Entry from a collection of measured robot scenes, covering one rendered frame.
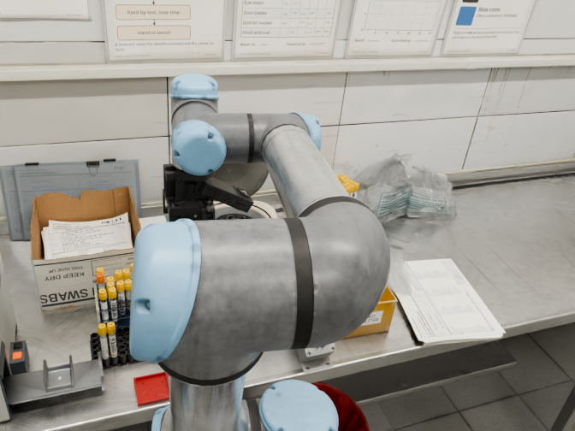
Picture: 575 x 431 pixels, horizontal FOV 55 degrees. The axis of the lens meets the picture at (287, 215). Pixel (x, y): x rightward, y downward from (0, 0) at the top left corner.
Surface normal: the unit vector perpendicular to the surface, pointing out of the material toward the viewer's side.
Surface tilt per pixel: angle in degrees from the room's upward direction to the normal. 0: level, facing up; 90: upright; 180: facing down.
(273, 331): 92
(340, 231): 14
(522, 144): 90
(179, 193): 90
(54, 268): 96
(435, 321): 1
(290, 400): 6
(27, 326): 0
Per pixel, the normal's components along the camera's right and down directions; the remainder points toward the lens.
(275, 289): 0.18, -0.08
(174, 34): 0.31, 0.58
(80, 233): 0.07, -0.84
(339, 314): 0.42, 0.38
